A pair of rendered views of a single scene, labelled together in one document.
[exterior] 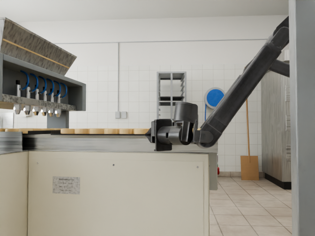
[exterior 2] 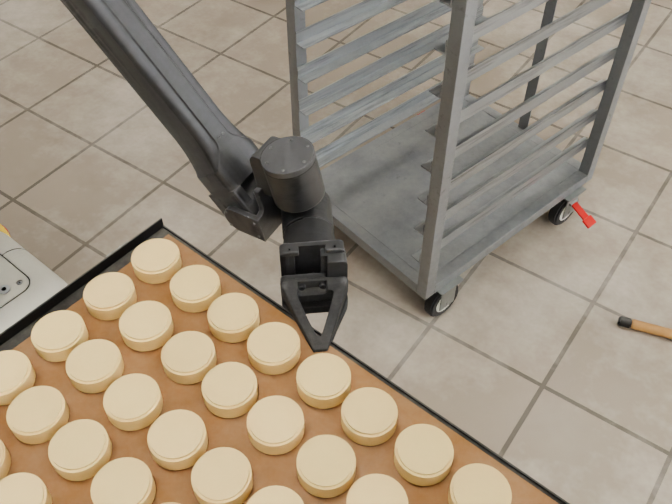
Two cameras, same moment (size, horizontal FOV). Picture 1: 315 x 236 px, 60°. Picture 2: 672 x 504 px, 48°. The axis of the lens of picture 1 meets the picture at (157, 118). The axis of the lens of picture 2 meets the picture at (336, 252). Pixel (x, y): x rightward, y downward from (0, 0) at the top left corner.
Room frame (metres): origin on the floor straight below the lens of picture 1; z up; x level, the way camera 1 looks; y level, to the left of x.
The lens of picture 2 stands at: (1.31, 0.27, 1.51)
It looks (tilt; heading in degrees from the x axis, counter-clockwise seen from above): 48 degrees down; 211
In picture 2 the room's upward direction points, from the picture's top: straight up
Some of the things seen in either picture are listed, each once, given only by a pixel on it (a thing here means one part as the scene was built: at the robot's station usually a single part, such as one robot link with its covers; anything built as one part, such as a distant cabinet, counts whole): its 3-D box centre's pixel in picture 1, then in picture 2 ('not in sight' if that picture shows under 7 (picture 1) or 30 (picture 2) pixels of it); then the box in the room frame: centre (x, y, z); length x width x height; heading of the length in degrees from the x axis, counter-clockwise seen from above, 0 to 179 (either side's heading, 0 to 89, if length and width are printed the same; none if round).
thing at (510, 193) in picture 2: not in sight; (509, 190); (-0.06, -0.07, 0.24); 0.64 x 0.03 x 0.03; 162
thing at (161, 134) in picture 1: (167, 135); (311, 260); (0.87, -0.03, 0.90); 0.07 x 0.07 x 0.10; 37
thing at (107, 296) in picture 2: not in sight; (110, 295); (1.02, -0.18, 0.91); 0.05 x 0.05 x 0.02
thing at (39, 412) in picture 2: not in sight; (38, 414); (1.16, -0.14, 0.91); 0.05 x 0.05 x 0.02
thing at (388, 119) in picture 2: not in sight; (396, 114); (-0.18, -0.45, 0.24); 0.64 x 0.03 x 0.03; 162
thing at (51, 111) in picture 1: (55, 98); not in sight; (1.33, 0.50, 1.07); 0.06 x 0.03 x 0.18; 81
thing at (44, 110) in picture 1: (47, 96); not in sight; (1.27, 0.51, 1.07); 0.06 x 0.03 x 0.18; 81
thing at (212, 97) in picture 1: (214, 117); not in sight; (5.01, -1.05, 1.10); 0.41 x 0.15 x 1.10; 86
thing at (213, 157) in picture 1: (212, 166); not in sight; (1.11, -0.22, 0.77); 0.24 x 0.04 x 0.14; 171
